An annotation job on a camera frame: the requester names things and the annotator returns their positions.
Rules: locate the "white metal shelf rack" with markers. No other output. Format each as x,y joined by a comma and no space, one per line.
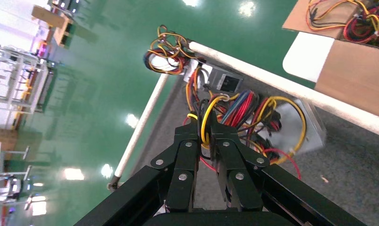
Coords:
44,84

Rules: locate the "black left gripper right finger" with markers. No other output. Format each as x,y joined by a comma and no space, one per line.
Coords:
236,174

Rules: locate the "grey felt mat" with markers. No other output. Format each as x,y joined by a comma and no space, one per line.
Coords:
348,181

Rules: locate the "cardboard box with dividers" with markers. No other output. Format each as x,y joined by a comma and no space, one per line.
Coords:
357,71

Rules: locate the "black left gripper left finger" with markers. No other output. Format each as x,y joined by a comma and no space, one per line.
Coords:
184,156

